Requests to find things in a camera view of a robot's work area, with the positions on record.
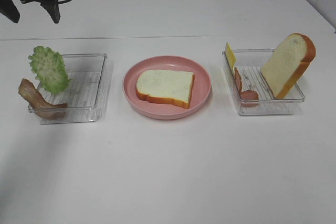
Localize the pink bacon strip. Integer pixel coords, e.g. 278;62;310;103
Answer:
234;67;259;108

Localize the pink round plate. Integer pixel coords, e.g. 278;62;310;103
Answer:
123;56;212;120

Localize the right clear plastic tray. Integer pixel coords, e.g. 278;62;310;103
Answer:
222;49;305;115

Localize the left clear plastic tray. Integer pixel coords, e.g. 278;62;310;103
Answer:
28;54;113;124

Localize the yellow cheese slice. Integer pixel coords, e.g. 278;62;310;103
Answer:
224;43;236;76

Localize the clear plastic tray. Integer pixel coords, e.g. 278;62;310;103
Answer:
222;49;305;115
28;54;113;124

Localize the bread slice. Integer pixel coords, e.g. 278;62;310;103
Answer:
260;33;316;99
136;69;195;109

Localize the brown bacon strip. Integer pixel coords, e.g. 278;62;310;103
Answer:
18;78;68;120

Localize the green lettuce leaf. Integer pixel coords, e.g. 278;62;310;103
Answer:
28;46;71;94

